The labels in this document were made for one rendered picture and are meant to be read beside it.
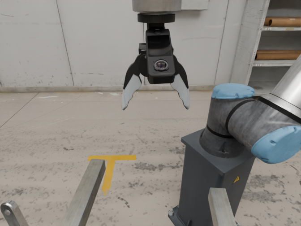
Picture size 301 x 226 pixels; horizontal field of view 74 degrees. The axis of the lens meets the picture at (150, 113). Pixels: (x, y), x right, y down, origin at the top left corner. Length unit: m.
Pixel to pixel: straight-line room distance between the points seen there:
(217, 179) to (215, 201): 0.47
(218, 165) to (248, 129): 0.22
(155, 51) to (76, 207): 0.30
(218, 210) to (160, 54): 0.29
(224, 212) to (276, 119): 0.36
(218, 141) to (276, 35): 2.43
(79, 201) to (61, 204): 1.15
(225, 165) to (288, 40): 2.58
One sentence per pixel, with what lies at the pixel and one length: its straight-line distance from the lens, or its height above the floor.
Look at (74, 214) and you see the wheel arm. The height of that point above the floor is 0.86.
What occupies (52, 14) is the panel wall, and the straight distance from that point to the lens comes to 2.87.
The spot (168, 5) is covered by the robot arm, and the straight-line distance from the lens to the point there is 0.38.
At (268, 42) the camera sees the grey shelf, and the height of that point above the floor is 0.66.
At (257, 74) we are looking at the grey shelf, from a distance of 3.19.
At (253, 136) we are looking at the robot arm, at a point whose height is 0.80.
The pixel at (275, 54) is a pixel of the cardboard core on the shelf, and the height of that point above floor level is 0.58.
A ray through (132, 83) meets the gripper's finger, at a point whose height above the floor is 1.01.
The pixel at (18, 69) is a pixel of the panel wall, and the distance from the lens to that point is 3.25.
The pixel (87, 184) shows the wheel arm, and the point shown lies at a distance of 0.41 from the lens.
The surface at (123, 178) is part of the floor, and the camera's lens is 1.57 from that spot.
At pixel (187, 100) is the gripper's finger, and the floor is 0.97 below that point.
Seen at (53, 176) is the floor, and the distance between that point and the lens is 1.73.
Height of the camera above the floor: 1.17
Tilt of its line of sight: 30 degrees down
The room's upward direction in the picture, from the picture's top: straight up
